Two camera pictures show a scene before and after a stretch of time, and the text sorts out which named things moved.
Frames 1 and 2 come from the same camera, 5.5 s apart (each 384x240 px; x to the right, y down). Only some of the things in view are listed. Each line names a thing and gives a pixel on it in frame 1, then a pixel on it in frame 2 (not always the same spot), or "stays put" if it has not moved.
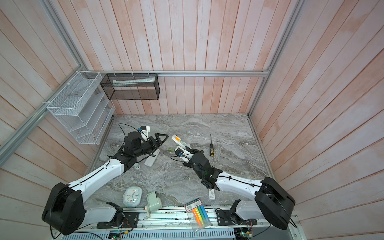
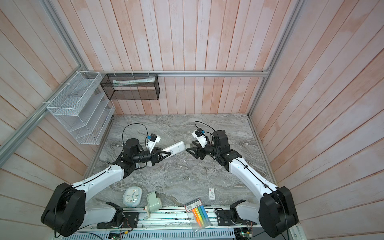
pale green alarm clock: x=132 y=196 stays put
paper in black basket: x=119 y=82 stays put
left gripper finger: x=157 y=135 -> x=160 y=157
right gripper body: x=192 y=162 -> x=208 y=150
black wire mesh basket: x=131 y=86 stays put
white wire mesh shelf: x=83 y=108 stays put
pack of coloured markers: x=198 y=217 stays put
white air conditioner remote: x=178 y=141 -> x=175 y=149
